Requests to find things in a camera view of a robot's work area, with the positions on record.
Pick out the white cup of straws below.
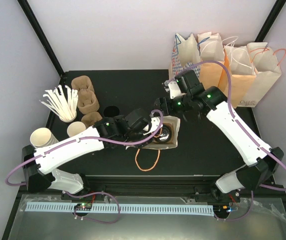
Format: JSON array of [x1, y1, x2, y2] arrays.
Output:
[[40, 85, 79, 123]]

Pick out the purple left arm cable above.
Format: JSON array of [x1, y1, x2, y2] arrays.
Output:
[[5, 109, 164, 187]]

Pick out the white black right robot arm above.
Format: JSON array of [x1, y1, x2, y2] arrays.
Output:
[[155, 70, 284, 202]]

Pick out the black paper cup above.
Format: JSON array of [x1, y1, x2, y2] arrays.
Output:
[[103, 105, 120, 118]]

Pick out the blue patterned paper bag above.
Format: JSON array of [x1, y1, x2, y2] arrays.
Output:
[[168, 33, 201, 79]]

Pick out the brown pulp cup carrier stack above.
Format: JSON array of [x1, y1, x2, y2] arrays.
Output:
[[71, 75, 100, 115]]

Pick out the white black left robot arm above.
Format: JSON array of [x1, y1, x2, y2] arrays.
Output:
[[23, 108, 163, 200]]

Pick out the beige paper bag orange handles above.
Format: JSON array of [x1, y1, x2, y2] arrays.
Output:
[[238, 42, 286, 108]]

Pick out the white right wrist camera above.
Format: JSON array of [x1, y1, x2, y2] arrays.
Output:
[[163, 79, 183, 99]]

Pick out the kraft paper cup stack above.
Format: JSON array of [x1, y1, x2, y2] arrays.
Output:
[[30, 127, 59, 148]]

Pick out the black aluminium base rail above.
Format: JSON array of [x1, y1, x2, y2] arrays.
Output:
[[20, 174, 286, 203]]

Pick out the orange paper bag white handles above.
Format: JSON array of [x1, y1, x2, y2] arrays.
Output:
[[213, 36, 257, 108]]

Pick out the cream paper bag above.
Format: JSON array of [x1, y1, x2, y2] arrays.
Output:
[[134, 116, 181, 172]]

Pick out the brown pulp carrier on table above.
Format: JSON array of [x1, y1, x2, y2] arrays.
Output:
[[81, 111, 102, 128]]

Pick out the orange paper bag blue handles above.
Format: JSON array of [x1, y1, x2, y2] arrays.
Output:
[[197, 32, 225, 89]]

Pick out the light blue cable duct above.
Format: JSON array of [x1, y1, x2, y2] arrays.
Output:
[[25, 202, 214, 217]]

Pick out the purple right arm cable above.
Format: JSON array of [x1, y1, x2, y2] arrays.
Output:
[[175, 60, 286, 192]]

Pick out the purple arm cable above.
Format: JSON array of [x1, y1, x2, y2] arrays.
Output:
[[5, 109, 164, 187], [175, 60, 286, 192]]

